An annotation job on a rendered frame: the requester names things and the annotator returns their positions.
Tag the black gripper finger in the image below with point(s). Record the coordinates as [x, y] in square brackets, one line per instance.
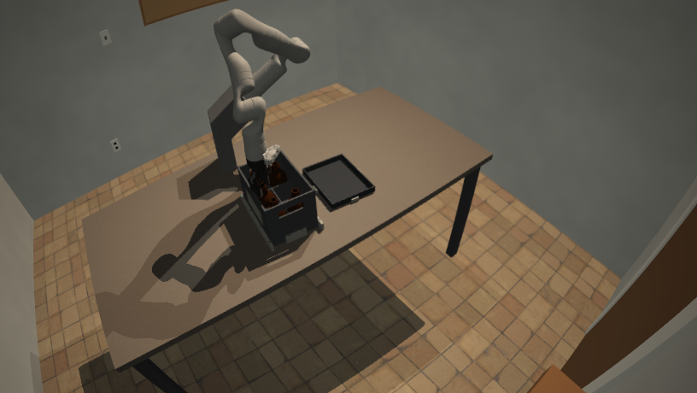
[253, 184]
[265, 175]

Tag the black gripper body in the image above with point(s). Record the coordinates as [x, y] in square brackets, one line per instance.
[256, 167]

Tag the dark grey crate with dividers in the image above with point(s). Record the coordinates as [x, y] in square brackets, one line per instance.
[278, 227]

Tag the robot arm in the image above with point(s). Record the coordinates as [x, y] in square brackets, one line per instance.
[252, 87]

